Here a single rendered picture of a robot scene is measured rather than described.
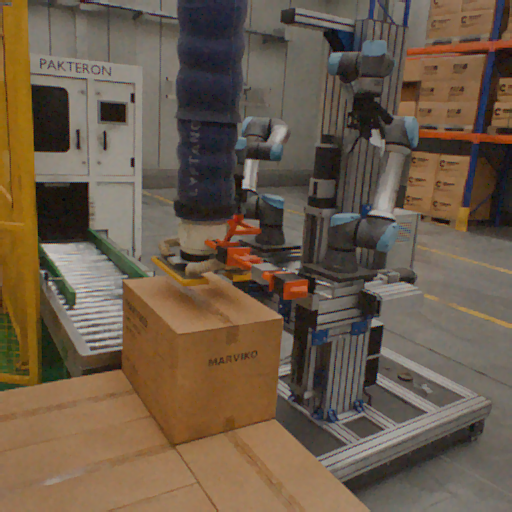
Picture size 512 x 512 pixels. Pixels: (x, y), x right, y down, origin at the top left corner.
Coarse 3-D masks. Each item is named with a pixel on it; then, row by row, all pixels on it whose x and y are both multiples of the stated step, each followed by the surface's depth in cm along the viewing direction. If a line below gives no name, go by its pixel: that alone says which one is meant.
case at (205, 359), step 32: (128, 288) 210; (160, 288) 208; (192, 288) 211; (224, 288) 214; (128, 320) 213; (160, 320) 180; (192, 320) 178; (224, 320) 180; (256, 320) 182; (128, 352) 216; (160, 352) 183; (192, 352) 171; (224, 352) 177; (256, 352) 184; (160, 384) 185; (192, 384) 174; (224, 384) 181; (256, 384) 188; (160, 416) 187; (192, 416) 177; (224, 416) 184; (256, 416) 192
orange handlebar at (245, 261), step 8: (240, 224) 223; (248, 224) 218; (240, 232) 206; (248, 232) 208; (256, 232) 210; (208, 240) 186; (216, 240) 188; (232, 256) 169; (240, 256) 165; (248, 256) 166; (256, 256) 166; (240, 264) 164; (248, 264) 160; (264, 272) 152; (280, 272) 153; (296, 288) 140; (304, 288) 141
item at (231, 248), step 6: (216, 246) 174; (222, 246) 176; (228, 246) 176; (234, 246) 177; (240, 246) 177; (246, 246) 175; (222, 252) 170; (228, 252) 169; (234, 252) 170; (240, 252) 171; (246, 252) 172; (216, 258) 175; (222, 258) 171; (228, 258) 169; (228, 264) 170; (234, 264) 171
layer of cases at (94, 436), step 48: (48, 384) 210; (96, 384) 212; (0, 432) 178; (48, 432) 180; (96, 432) 181; (144, 432) 183; (240, 432) 186; (288, 432) 189; (0, 480) 156; (48, 480) 157; (96, 480) 158; (144, 480) 159; (192, 480) 161; (240, 480) 162; (288, 480) 163; (336, 480) 165
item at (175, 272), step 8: (152, 256) 205; (160, 256) 204; (168, 256) 198; (160, 264) 196; (168, 264) 194; (184, 264) 187; (168, 272) 189; (176, 272) 186; (184, 272) 186; (176, 280) 182; (184, 280) 179; (192, 280) 179; (200, 280) 180; (208, 280) 182
